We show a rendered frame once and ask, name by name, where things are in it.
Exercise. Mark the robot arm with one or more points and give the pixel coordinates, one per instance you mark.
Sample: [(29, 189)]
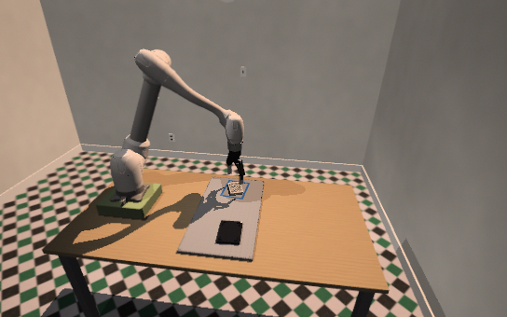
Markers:
[(125, 165)]

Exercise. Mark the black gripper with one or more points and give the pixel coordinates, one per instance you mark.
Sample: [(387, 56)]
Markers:
[(235, 157)]

